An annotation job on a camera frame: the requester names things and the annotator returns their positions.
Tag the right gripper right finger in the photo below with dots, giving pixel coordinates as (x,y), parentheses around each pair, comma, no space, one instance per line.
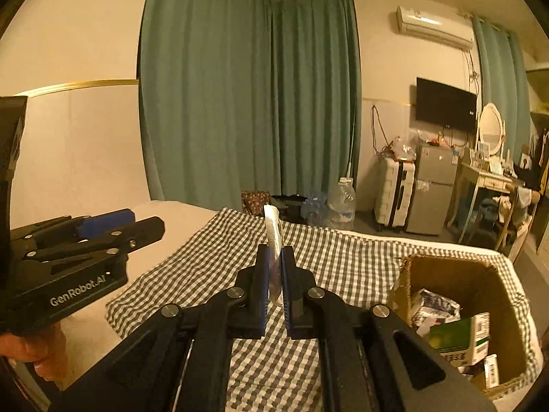
(370,359)

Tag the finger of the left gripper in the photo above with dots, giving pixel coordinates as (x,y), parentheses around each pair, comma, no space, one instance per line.
(67,229)
(128,239)

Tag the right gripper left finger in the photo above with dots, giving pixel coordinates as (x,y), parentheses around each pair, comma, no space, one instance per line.
(179,359)

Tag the clear plastic long item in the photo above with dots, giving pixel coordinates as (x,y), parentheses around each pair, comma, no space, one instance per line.
(275,243)

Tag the person's left hand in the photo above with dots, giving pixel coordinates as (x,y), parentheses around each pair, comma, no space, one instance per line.
(45,350)

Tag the green white checkered cloth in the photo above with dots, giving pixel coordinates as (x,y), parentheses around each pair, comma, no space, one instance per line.
(281,374)

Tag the green white carton box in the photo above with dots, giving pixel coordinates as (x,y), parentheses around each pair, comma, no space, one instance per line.
(464,342)

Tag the brown cardboard box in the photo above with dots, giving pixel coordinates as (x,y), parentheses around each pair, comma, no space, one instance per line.
(478,285)

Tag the brown patterned bag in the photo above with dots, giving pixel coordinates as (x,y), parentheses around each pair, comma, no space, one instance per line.
(253,202)

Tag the large clear water bottle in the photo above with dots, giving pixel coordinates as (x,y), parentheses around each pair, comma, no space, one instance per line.
(342,205)

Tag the white hard suitcase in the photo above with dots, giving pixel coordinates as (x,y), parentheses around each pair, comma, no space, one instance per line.
(396,179)

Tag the large green curtain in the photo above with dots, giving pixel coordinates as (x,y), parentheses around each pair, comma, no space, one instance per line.
(248,95)

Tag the silver mini fridge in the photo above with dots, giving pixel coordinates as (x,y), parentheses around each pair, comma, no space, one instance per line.
(435,174)

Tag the wooden chair with clothes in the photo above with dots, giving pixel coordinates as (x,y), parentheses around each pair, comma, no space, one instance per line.
(515,212)

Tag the white oval mirror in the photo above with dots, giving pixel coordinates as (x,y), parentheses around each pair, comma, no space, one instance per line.
(490,133)

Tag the green curtain by window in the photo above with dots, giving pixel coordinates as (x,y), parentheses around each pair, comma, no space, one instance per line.
(504,81)

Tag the white air conditioner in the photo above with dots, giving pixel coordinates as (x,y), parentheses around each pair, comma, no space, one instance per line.
(441,30)

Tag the black wall television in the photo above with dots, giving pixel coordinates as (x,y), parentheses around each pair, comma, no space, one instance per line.
(445,106)

